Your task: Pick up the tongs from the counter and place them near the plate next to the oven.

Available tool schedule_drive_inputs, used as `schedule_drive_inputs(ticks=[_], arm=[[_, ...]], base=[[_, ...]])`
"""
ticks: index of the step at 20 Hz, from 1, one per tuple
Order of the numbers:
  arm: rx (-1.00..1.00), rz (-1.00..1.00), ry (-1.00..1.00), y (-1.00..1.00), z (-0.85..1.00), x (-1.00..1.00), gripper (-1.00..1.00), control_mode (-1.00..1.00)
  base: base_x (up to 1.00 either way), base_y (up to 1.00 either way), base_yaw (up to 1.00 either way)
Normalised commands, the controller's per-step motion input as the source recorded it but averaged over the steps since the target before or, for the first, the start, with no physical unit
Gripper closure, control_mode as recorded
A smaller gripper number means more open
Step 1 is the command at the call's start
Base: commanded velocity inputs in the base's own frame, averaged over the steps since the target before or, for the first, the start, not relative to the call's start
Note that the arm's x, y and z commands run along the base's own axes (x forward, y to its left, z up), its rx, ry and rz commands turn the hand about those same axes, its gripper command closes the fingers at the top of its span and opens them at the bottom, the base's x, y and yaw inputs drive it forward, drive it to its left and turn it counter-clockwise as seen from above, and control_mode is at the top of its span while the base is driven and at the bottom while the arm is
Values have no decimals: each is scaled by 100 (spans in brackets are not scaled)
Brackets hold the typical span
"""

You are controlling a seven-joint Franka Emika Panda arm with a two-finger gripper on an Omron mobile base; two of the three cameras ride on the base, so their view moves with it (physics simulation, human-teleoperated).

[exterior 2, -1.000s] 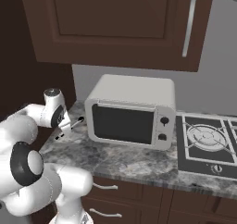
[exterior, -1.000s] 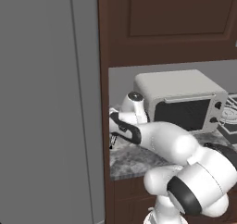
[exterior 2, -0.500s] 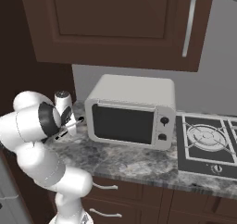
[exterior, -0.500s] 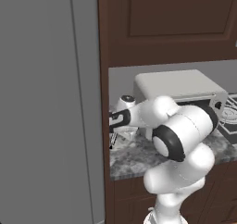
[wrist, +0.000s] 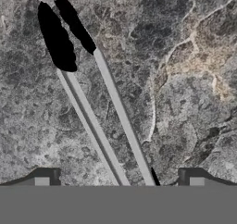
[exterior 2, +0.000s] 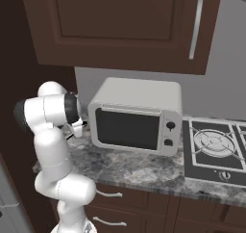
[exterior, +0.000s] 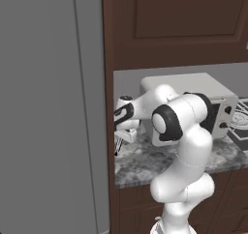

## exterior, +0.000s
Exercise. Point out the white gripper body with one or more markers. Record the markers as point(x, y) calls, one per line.
point(128, 135)

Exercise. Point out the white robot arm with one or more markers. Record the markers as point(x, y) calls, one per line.
point(190, 138)

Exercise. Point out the black and silver tongs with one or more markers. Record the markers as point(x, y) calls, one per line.
point(118, 147)

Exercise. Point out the white toaster oven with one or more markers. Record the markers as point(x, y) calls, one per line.
point(206, 86)

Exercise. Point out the black toaster oven knob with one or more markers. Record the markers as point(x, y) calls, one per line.
point(223, 125)
point(228, 109)

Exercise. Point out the brown base cupboard door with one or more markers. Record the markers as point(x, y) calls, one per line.
point(137, 212)
point(231, 202)

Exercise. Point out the grey fridge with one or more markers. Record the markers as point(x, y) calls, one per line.
point(48, 109)

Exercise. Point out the brown cupboard side panel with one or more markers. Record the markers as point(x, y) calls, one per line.
point(108, 51)

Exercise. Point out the brown wall cupboard door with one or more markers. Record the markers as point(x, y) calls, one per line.
point(180, 22)

